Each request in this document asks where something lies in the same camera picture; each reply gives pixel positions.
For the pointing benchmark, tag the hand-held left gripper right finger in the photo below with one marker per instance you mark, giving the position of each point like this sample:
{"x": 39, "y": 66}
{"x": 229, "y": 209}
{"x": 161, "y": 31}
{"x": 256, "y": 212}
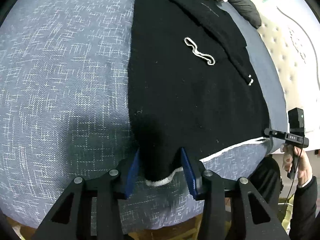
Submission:
{"x": 188, "y": 172}

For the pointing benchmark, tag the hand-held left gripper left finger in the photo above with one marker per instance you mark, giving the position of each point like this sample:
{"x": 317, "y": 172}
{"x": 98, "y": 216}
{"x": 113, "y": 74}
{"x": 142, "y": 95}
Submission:
{"x": 132, "y": 172}

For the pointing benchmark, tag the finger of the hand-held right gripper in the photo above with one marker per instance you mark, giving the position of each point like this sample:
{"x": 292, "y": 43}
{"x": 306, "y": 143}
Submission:
{"x": 272, "y": 133}

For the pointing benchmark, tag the black sweater with white trim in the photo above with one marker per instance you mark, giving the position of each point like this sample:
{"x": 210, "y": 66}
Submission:
{"x": 187, "y": 92}

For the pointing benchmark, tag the person's right forearm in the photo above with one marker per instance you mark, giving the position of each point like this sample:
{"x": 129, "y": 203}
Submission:
{"x": 305, "y": 205}

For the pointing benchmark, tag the person's right hand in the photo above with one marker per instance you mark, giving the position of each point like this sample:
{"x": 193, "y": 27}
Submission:
{"x": 303, "y": 167}

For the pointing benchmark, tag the person's dark clothing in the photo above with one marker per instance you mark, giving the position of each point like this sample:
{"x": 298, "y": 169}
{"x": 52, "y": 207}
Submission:
{"x": 265, "y": 177}

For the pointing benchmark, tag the cream tufted headboard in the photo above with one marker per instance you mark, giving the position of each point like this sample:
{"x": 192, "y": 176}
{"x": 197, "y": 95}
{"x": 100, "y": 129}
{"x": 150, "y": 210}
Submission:
{"x": 295, "y": 67}

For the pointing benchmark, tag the dark grey rolled duvet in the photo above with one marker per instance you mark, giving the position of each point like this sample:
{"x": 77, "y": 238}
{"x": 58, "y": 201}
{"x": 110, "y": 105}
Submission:
{"x": 245, "y": 5}

